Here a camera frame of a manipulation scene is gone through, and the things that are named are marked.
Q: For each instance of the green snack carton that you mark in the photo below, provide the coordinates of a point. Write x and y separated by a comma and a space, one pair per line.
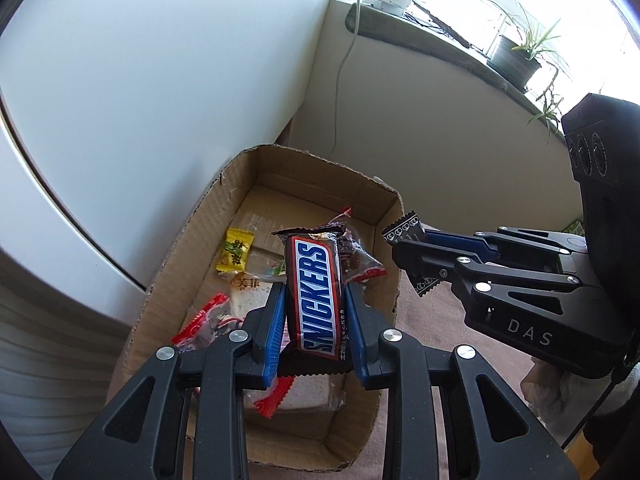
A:
576, 228

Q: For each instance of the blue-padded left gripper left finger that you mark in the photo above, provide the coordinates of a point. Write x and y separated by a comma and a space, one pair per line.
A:
141, 434

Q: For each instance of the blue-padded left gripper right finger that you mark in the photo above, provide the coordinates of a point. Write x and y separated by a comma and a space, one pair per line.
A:
357, 334

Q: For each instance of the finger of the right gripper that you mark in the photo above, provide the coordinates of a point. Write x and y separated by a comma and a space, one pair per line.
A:
475, 244
426, 263

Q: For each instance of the ring light on sill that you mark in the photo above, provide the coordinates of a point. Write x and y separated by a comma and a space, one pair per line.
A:
447, 29

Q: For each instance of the potted spider plant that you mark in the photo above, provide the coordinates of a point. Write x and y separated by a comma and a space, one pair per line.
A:
519, 60

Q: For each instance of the black patterned candy packet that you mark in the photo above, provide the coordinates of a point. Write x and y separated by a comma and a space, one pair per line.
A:
406, 236

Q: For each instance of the white-gloved right hand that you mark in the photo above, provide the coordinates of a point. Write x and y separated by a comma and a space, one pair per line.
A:
558, 398

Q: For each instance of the cardboard box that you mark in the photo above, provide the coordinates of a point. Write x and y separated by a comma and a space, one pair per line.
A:
319, 427

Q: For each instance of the large Snickers bar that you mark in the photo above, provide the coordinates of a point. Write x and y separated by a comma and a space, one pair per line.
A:
314, 305

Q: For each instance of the yellow candy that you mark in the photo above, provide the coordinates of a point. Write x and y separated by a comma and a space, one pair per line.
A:
234, 251

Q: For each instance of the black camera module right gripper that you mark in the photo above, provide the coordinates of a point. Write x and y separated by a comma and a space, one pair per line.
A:
602, 139

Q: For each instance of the red-sealed plum cake packet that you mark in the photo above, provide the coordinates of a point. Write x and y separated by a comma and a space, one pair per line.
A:
215, 320

